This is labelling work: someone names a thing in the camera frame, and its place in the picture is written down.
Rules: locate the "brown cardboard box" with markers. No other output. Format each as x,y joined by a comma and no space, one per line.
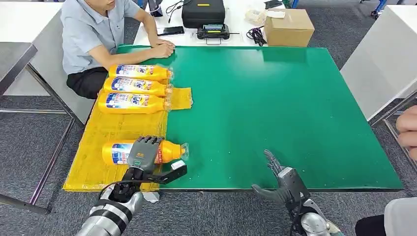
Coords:
288,32

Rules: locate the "black device stand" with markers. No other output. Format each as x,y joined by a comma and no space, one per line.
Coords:
155,10

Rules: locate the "person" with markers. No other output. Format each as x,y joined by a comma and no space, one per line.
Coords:
407,130
88,32

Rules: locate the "black carrying case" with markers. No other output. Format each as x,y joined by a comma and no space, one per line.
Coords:
203,14

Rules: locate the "black smartphone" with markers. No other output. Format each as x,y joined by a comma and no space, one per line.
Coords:
171,31

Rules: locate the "green table mat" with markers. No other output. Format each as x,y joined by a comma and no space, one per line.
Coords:
277,114

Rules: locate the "blue metal rack frame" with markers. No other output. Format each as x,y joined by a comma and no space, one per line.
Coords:
294,3

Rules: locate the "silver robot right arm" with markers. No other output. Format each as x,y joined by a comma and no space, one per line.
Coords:
312,224

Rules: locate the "white table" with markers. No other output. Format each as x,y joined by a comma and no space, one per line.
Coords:
235,18

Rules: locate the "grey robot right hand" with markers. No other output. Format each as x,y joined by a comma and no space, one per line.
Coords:
277,195

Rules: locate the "blue wheeled stand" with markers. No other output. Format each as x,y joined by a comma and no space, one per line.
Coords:
379,5

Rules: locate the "yellow sheet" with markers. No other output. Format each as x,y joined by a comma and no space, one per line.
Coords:
130,127

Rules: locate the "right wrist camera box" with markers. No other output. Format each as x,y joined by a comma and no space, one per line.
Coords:
285,172

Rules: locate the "black handheld controller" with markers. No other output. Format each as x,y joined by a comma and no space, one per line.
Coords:
213,32

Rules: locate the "clear plastic bag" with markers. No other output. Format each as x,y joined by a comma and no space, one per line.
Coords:
255,16

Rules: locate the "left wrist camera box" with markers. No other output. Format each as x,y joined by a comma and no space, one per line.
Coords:
178,165

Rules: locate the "grey side table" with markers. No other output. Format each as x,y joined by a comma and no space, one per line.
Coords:
374,65
19,22

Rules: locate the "orange plastic bottle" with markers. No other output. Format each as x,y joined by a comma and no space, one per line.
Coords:
156,103
156,87
171,151
159,73

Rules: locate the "green plastic crate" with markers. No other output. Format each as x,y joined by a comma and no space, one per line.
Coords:
286,3

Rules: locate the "black flat device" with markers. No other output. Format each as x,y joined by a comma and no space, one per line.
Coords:
273,4

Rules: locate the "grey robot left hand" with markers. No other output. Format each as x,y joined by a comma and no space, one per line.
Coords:
143,154

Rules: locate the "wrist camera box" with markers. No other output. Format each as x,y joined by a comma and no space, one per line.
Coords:
178,165
285,172

